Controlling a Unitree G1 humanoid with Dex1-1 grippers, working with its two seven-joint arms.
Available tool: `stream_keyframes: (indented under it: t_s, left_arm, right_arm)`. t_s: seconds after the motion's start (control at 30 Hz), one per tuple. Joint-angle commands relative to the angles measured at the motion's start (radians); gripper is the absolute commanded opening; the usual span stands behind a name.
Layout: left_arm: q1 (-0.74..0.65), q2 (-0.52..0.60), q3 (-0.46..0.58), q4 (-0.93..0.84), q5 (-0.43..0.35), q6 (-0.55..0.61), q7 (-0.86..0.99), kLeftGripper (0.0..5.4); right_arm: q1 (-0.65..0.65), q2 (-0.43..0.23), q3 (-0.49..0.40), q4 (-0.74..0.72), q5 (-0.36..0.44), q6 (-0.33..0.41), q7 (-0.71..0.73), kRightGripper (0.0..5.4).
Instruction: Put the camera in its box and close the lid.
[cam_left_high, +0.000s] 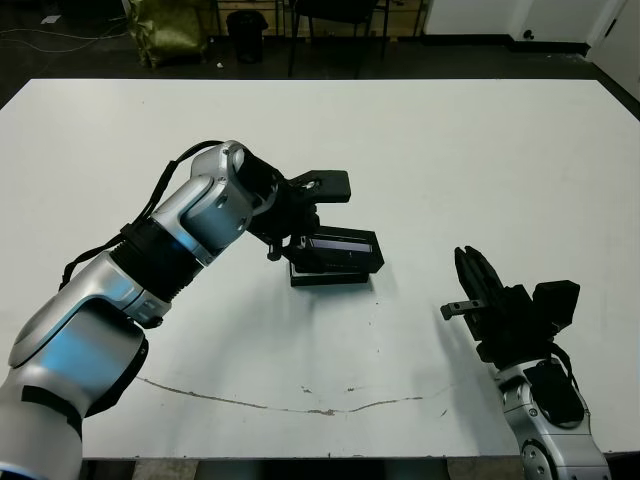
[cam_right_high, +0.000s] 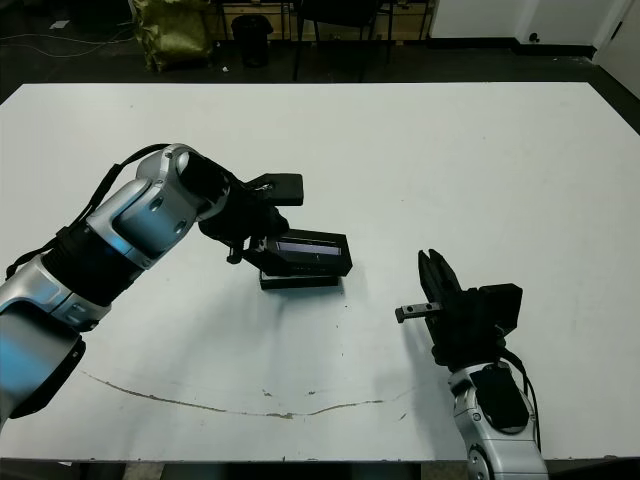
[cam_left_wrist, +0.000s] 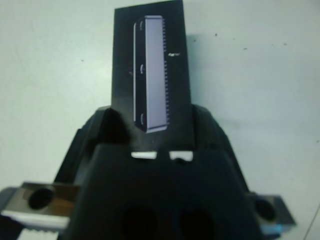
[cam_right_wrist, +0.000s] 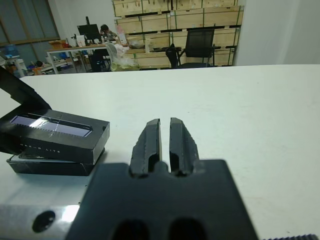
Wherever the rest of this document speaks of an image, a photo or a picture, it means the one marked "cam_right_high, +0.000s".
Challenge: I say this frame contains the yellow-green bag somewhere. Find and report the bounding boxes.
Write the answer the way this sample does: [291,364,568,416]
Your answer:
[131,0,214,72]

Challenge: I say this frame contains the white floor cable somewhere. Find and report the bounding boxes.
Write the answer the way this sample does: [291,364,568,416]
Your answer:
[0,30,137,59]

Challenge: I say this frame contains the black mesh office chair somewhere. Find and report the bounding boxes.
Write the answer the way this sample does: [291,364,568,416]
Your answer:
[291,0,393,83]

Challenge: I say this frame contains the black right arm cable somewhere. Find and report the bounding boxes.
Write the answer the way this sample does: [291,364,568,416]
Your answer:
[496,344,544,447]

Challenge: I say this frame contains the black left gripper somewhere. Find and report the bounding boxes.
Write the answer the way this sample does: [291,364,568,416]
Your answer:
[199,174,292,276]

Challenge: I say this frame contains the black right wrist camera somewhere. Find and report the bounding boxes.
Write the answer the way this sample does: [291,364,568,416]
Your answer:
[476,282,524,341]

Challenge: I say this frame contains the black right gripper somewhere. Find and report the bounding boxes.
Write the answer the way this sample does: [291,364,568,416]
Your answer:
[394,247,504,371]

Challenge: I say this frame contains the black box with white tray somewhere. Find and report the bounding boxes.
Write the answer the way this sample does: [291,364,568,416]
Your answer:
[259,269,342,292]

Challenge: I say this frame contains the black box lid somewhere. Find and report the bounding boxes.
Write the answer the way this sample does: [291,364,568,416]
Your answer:
[259,229,354,278]

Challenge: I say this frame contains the black trash bin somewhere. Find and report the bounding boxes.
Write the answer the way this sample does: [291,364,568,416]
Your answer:
[231,13,274,69]

